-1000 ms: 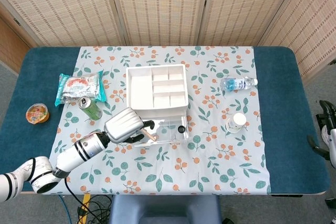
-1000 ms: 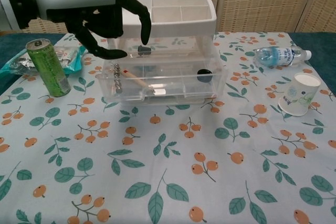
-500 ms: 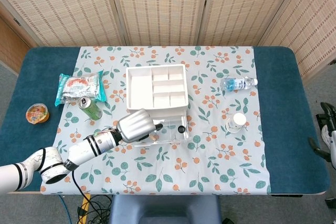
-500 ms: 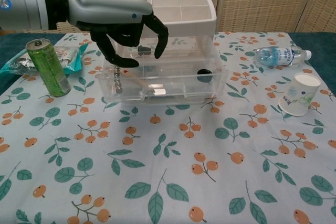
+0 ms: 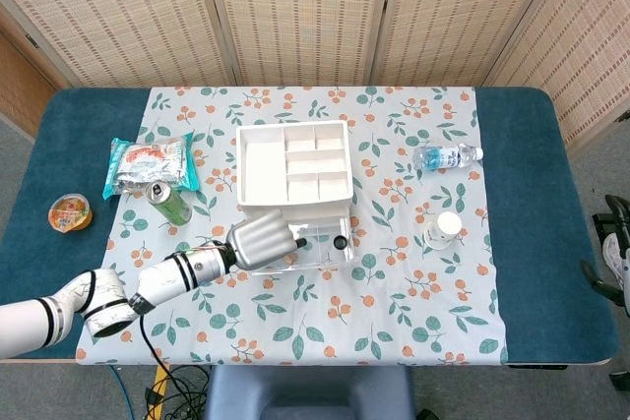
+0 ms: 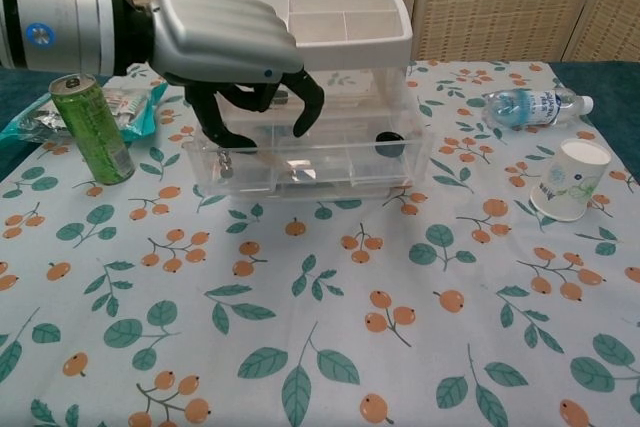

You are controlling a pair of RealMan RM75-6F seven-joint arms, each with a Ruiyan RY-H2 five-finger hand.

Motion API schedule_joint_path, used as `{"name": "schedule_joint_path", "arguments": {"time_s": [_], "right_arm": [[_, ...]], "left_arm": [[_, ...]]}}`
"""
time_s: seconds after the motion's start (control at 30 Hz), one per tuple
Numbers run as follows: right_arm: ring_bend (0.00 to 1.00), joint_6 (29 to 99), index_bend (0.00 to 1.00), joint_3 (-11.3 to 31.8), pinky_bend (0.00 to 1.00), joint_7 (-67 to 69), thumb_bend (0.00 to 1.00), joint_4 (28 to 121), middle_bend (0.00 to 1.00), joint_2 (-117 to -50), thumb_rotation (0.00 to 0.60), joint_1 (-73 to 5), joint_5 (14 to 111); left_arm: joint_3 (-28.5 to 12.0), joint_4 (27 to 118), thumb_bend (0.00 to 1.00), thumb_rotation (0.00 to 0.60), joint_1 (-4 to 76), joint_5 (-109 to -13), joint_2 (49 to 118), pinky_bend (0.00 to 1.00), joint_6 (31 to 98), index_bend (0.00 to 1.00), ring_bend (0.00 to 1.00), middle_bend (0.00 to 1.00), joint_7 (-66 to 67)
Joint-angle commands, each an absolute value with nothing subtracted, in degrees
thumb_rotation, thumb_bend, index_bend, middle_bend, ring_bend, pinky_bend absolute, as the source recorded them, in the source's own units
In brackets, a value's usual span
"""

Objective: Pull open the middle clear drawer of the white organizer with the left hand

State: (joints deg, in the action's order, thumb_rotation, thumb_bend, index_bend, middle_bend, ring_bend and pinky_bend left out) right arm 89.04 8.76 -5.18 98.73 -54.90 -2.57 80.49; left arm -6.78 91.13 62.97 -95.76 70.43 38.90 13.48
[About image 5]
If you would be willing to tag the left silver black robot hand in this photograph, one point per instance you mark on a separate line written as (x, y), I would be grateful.
(261, 240)

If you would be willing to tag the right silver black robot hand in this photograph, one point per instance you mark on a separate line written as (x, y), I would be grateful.
(617, 258)

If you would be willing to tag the small wooden stick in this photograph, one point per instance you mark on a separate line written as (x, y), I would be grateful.
(291, 258)

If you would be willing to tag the clear drawer with stick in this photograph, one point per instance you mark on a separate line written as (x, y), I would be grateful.
(325, 258)

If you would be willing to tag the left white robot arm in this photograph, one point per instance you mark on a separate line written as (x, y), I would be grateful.
(162, 282)

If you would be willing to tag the white drawer organizer box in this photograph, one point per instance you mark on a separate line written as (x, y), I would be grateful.
(266, 169)

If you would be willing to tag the teal table cover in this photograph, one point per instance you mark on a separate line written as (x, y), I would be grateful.
(541, 243)

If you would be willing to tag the round black cap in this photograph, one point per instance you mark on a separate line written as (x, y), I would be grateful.
(339, 242)

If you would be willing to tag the green drink can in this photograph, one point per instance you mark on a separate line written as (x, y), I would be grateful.
(172, 206)

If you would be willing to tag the fruit print tablecloth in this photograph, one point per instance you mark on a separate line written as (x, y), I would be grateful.
(344, 312)

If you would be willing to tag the teal snack bag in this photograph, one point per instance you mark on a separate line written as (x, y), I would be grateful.
(147, 164)

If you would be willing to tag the blue grey padded seat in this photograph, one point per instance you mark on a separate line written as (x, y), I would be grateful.
(310, 390)

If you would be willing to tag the orange jelly cup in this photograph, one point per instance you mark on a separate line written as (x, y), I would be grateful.
(70, 213)

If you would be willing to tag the clear plastic water bottle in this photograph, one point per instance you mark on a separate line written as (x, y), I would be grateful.
(443, 157)

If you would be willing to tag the woven bamboo folding screen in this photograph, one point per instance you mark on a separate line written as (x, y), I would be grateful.
(305, 17)

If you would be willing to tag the brown wooden door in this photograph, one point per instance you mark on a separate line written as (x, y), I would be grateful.
(19, 90)

